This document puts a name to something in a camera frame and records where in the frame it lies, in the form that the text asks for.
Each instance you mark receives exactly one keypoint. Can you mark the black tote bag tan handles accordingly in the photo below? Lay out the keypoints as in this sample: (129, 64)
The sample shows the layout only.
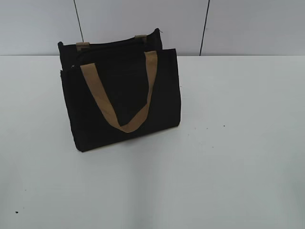
(120, 90)

